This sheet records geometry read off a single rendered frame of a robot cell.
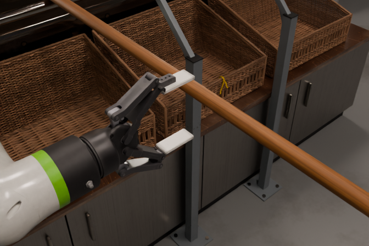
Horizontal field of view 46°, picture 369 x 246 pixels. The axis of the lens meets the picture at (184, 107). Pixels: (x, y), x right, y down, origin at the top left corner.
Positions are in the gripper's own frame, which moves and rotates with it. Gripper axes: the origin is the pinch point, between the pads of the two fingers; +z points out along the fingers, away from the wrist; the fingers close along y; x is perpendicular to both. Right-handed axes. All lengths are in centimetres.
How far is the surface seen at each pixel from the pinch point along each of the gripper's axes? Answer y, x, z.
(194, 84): -0.5, -3.8, 5.9
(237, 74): 48, -49, 71
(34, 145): 61, -78, -5
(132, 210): 83, -45, 14
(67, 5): 0, -52, 5
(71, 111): 61, -87, 15
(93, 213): 72, -46, -2
